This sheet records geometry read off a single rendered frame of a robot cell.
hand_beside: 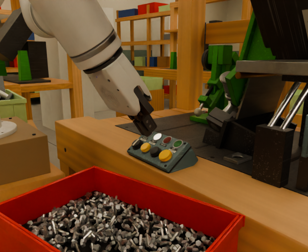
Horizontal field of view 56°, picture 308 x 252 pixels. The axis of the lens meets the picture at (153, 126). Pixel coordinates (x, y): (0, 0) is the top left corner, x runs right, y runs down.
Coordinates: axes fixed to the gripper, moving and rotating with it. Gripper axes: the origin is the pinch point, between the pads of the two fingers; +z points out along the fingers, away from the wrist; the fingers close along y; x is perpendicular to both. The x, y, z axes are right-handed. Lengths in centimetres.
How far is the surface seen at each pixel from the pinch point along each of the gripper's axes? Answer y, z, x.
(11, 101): -83, 1, -8
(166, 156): 0.9, 8.8, -0.4
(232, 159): 6.4, 19.6, 10.4
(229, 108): -4.0, 18.8, 25.0
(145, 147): -6.3, 8.7, -0.3
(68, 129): -47.6, 11.2, -3.9
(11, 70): -638, 83, 85
